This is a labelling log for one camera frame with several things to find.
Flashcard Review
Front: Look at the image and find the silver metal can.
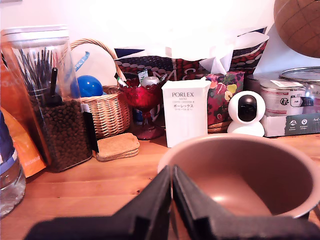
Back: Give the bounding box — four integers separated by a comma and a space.
259, 79, 315, 118

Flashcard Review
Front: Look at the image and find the white and green carton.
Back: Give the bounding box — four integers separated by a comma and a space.
260, 111, 320, 138

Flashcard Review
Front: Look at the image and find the red glass goblet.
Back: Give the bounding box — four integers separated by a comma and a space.
119, 78, 166, 141

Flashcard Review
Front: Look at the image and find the floral tissue box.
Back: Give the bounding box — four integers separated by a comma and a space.
205, 70, 246, 129

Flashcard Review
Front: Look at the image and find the orange bag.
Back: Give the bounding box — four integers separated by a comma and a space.
0, 41, 52, 179

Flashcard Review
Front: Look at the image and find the red and blue patterned bag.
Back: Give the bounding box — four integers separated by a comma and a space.
114, 26, 270, 85

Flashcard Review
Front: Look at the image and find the cork coaster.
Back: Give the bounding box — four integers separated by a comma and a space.
96, 147, 140, 160
95, 151, 140, 163
96, 132, 141, 158

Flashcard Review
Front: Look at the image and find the brown cork globe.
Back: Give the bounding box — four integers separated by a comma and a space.
273, 0, 320, 59

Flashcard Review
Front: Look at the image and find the white round object in goblet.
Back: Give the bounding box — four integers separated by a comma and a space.
140, 76, 161, 88

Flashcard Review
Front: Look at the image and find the flat wicker tray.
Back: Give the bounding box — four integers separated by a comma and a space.
207, 120, 233, 134

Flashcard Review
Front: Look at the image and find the clear plastic water bottle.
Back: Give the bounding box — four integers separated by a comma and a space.
0, 109, 27, 219

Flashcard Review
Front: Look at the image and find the blue plastic ball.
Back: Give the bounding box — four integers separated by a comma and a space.
70, 75, 104, 99

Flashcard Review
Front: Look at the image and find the black clip on container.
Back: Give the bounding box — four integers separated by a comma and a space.
82, 111, 100, 154

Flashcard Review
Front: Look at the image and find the white round security camera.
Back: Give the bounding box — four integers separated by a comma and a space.
226, 90, 267, 138

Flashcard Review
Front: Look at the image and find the white tissue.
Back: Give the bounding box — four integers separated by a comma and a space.
199, 51, 235, 75

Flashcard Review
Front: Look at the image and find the wicker basket with handle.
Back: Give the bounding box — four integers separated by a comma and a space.
66, 37, 133, 140

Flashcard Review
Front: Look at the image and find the clear container of brown pellets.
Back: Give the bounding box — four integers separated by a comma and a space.
0, 24, 100, 174

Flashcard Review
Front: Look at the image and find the white Porlex grinder box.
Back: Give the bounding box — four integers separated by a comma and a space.
161, 76, 212, 149

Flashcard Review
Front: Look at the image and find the black scoop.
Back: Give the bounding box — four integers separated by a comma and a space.
45, 67, 64, 106

